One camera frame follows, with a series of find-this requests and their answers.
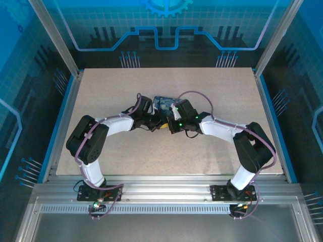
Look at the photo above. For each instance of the starry night print box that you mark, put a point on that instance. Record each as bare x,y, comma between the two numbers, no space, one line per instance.
162,103

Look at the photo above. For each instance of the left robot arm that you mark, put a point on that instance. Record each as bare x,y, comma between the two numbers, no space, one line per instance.
85,143

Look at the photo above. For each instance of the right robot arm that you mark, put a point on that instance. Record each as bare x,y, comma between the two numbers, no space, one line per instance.
247,148

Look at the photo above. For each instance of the aluminium mounting beam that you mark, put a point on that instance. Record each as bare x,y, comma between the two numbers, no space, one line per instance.
164,189

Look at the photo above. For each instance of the metal sheet tray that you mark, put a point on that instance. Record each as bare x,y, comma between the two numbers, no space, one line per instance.
164,229

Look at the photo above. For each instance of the blue table edge trim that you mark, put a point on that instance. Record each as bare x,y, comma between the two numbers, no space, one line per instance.
43,171
291,174

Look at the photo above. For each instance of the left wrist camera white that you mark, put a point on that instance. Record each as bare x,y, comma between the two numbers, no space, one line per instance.
154,108

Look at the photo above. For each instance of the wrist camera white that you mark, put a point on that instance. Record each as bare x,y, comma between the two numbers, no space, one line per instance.
175,112
154,108

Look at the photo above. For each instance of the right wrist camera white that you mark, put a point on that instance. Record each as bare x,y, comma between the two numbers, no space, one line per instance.
175,112

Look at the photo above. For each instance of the aluminium side rail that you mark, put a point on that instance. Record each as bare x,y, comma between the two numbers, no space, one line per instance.
75,88

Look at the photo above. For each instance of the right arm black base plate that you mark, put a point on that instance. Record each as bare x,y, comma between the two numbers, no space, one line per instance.
219,192

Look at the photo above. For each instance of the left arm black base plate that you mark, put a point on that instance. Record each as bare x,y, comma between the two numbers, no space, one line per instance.
87,194

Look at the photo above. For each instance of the aluminium frame post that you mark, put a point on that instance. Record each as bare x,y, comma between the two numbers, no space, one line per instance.
56,37
277,37

